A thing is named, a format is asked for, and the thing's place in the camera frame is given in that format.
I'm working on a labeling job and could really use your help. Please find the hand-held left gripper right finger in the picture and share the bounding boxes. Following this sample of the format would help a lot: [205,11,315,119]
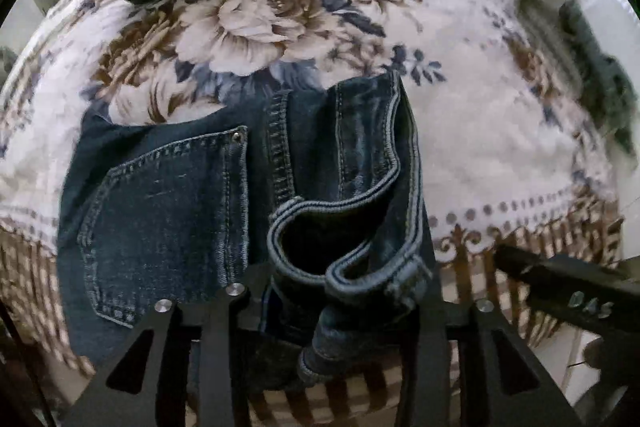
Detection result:
[395,298,583,427]

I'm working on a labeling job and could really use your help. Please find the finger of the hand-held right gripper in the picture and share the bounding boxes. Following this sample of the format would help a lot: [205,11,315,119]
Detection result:
[494,246,551,283]

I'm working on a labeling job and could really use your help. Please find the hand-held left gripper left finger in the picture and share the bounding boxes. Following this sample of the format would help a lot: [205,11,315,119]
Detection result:
[65,283,252,427]

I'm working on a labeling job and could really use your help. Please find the dark blue jeans pants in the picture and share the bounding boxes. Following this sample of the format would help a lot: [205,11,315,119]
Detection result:
[56,72,441,398]

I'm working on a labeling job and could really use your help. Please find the bed with floral sheet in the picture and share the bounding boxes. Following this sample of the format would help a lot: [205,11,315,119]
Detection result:
[0,0,632,427]

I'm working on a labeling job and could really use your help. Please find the crumpled grey blue garment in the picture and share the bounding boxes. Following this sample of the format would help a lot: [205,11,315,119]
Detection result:
[557,0,638,155]

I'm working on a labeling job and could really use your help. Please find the light grey cloth strip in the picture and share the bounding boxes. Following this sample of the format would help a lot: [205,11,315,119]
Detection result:
[517,0,566,38]

